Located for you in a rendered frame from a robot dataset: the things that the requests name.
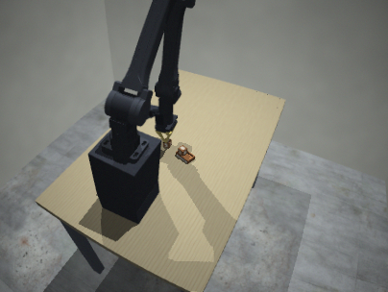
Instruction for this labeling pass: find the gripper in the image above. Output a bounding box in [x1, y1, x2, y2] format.
[155, 111, 178, 143]

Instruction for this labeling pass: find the brown cube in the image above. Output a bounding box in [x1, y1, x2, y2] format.
[163, 138, 172, 148]
[178, 145, 187, 156]

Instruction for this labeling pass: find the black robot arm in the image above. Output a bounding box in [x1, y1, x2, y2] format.
[102, 0, 196, 163]

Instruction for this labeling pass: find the brown open tray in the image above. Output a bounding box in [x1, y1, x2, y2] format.
[176, 151, 195, 164]

